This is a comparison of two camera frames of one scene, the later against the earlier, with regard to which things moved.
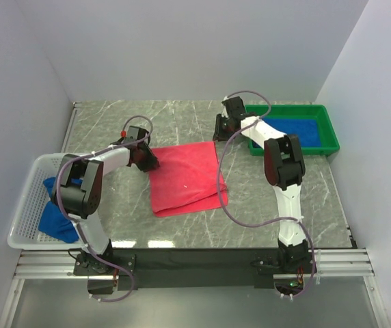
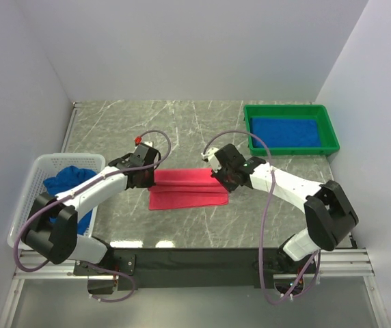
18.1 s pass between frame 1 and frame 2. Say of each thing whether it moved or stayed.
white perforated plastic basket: stayed
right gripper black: moved
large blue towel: stayed
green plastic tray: stayed
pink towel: moved
